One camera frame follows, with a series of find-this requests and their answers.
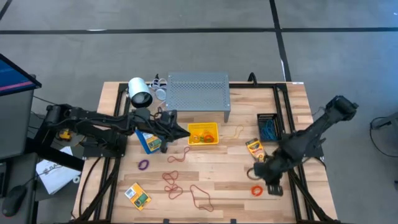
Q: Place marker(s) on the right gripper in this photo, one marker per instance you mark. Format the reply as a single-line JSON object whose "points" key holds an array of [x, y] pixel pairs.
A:
{"points": [[276, 163]]}

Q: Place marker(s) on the blue rubber band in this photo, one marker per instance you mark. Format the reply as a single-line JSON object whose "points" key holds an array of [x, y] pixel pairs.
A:
{"points": [[263, 132], [272, 133], [270, 138], [268, 126]]}

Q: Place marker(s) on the orange-red spiral band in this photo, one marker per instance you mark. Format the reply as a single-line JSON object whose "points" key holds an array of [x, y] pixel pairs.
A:
{"points": [[257, 186], [209, 142]]}

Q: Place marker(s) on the large red rubber band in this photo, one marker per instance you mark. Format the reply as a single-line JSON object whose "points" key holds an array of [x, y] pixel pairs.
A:
{"points": [[191, 191]]}

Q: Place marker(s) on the yellow rubber band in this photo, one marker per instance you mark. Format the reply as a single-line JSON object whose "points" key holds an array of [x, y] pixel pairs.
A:
{"points": [[242, 129]]}

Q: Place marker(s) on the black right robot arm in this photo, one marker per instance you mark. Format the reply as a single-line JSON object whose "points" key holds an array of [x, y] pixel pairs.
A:
{"points": [[326, 121]]}

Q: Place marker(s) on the white tape roll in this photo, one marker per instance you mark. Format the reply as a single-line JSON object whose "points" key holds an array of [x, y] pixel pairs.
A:
{"points": [[76, 177]]}

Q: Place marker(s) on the grey perforated metal riser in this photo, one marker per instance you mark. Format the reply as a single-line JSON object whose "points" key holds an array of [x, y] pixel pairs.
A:
{"points": [[199, 93]]}

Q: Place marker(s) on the computer monitor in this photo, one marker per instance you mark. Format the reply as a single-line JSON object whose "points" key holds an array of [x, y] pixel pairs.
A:
{"points": [[15, 124]]}

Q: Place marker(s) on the green rubber band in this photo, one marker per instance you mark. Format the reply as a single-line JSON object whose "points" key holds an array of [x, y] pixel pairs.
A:
{"points": [[203, 137]]}

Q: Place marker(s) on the blue plastic basket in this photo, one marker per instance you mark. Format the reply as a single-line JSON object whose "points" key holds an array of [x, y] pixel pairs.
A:
{"points": [[141, 140]]}

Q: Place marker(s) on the white paper booklet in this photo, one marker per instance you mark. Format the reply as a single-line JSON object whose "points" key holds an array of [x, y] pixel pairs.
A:
{"points": [[56, 177]]}

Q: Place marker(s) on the purple rubber band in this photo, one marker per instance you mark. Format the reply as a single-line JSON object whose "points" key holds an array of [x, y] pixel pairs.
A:
{"points": [[139, 165]]}

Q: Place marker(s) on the black aluminium table frame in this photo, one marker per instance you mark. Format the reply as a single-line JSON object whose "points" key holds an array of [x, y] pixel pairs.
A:
{"points": [[258, 85]]}

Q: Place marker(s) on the black computer mouse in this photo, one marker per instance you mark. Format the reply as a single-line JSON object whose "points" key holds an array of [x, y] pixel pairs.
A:
{"points": [[14, 199]]}

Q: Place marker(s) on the black metal stand beam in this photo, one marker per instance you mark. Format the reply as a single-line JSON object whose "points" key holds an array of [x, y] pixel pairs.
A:
{"points": [[56, 155]]}

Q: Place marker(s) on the yellow plastic basket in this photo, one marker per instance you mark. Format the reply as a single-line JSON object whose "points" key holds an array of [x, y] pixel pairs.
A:
{"points": [[202, 126]]}

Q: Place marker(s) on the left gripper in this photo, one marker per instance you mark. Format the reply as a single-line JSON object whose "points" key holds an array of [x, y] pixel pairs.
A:
{"points": [[152, 123]]}

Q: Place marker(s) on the orange spiral band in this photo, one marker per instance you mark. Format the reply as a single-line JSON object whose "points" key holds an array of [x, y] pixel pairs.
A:
{"points": [[199, 135], [192, 137]]}

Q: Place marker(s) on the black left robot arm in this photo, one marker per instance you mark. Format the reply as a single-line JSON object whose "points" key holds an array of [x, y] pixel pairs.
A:
{"points": [[102, 124]]}

